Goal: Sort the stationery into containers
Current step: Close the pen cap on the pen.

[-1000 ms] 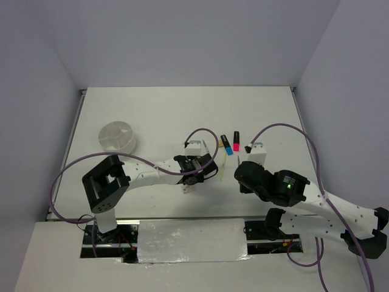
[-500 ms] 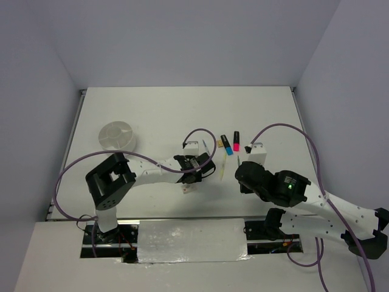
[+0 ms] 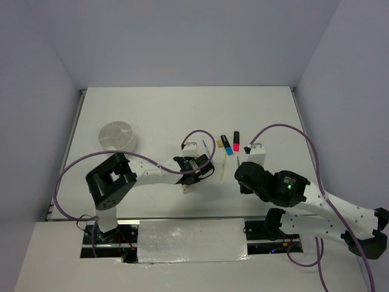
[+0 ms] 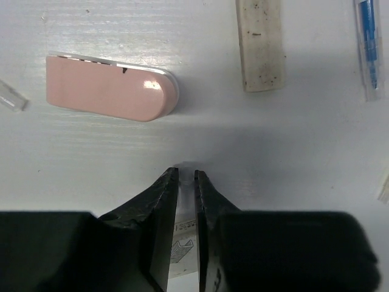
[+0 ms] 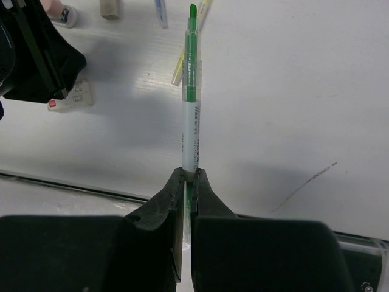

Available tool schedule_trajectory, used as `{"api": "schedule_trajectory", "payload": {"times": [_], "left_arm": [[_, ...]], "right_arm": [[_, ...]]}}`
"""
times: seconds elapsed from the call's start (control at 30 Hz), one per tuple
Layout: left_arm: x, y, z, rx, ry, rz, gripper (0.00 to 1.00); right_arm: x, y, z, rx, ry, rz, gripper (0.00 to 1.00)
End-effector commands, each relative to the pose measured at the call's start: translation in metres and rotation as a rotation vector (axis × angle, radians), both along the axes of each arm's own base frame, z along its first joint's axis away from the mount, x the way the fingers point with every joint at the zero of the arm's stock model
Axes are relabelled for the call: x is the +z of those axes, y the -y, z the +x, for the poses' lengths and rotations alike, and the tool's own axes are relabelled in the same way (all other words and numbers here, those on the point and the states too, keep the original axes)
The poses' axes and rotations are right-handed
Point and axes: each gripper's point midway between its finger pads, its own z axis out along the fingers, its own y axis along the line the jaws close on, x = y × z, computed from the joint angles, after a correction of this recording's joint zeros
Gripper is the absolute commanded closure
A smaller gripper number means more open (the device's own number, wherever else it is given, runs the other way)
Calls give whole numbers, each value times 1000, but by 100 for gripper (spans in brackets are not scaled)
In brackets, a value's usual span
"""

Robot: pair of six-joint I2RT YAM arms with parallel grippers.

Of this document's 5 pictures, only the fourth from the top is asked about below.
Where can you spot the white staple box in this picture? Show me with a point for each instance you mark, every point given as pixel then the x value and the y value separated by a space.
pixel 184 258

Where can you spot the beige long eraser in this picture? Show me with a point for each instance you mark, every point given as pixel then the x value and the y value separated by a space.
pixel 261 44

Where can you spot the green clear pen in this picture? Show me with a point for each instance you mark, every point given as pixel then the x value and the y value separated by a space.
pixel 186 194

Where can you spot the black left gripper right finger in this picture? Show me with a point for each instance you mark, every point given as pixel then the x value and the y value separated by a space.
pixel 244 250

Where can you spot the blue clear pen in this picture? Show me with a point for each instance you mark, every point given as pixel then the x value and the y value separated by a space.
pixel 371 56

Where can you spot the clear pen cap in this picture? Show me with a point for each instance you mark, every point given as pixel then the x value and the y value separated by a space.
pixel 12 99

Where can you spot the yellow clear pen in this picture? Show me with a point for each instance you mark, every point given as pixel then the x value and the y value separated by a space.
pixel 383 191

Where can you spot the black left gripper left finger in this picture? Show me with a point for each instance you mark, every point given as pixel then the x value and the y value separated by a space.
pixel 126 249

